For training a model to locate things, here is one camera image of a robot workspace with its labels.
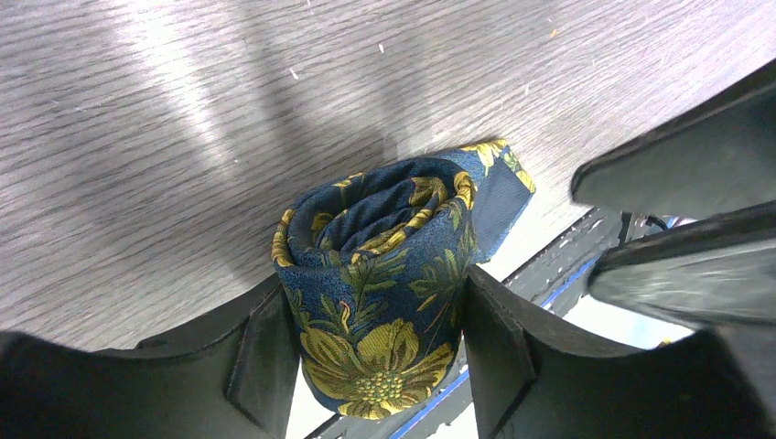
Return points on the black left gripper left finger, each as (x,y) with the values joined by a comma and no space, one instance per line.
(229,373)

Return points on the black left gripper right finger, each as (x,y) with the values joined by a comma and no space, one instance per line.
(535,375)

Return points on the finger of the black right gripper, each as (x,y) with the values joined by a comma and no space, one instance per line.
(715,158)
(712,272)

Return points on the blue yellow floral tie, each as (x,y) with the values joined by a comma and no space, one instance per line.
(375,267)

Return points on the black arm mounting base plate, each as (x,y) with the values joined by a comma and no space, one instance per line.
(552,279)

